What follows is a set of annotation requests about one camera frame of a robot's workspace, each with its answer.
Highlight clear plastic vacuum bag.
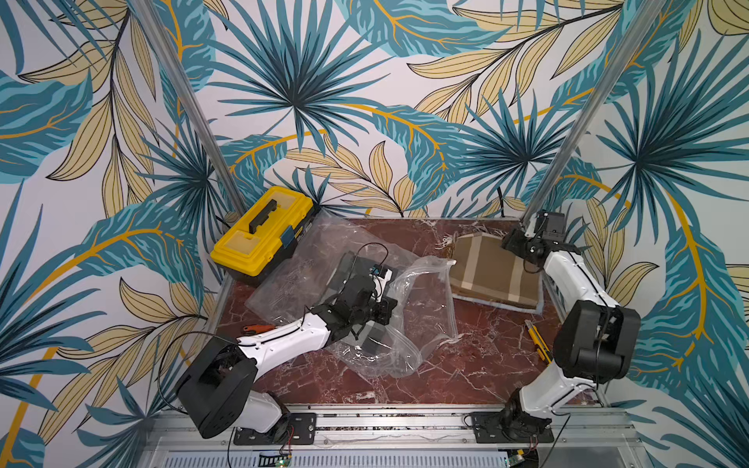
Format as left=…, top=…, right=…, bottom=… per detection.
left=246, top=214, right=460, bottom=378

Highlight olive tan plaid blanket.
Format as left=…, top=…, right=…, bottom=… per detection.
left=450, top=232, right=543, bottom=306

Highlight light plaid blanket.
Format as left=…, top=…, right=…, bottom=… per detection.
left=453, top=292, right=544, bottom=315

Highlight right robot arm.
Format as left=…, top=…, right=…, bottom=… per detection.
left=499, top=227, right=641, bottom=441

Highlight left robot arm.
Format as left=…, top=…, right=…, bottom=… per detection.
left=176, top=269, right=397, bottom=442

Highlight yellow utility knife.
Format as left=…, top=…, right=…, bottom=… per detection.
left=525, top=320, right=553, bottom=365

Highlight yellow black toolbox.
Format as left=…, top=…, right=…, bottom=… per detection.
left=210, top=186, right=317, bottom=288

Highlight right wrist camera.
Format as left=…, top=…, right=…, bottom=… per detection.
left=532, top=210, right=567, bottom=243

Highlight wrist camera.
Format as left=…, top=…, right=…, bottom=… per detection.
left=370, top=264, right=394, bottom=302
left=532, top=210, right=567, bottom=243

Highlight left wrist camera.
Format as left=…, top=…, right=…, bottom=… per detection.
left=370, top=264, right=394, bottom=302

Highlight orange handled pliers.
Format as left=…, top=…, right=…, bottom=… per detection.
left=242, top=325, right=276, bottom=335

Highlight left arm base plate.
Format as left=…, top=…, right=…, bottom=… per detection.
left=232, top=413, right=317, bottom=447

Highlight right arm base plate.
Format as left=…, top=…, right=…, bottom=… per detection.
left=468, top=411, right=555, bottom=445

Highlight aluminium front rail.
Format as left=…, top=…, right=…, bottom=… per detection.
left=136, top=404, right=652, bottom=467

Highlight right aluminium corner post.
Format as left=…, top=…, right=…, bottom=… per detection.
left=521, top=0, right=666, bottom=228

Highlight aluminium corner post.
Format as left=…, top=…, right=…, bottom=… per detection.
left=521, top=0, right=666, bottom=228
left=131, top=0, right=248, bottom=214

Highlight left aluminium corner post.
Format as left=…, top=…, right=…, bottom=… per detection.
left=131, top=0, right=248, bottom=214

